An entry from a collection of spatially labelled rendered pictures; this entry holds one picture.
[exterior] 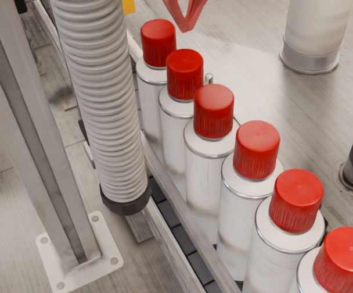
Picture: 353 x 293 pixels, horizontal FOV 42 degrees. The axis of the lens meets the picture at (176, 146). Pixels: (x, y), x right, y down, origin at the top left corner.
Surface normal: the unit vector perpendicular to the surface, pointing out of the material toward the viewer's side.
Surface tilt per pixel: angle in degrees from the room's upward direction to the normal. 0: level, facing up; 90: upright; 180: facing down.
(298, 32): 89
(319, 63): 90
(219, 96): 3
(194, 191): 90
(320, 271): 90
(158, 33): 2
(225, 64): 0
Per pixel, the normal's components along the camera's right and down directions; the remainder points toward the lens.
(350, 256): -0.02, -0.68
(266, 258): -0.70, 0.56
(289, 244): -0.20, 0.07
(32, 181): 0.45, 0.67
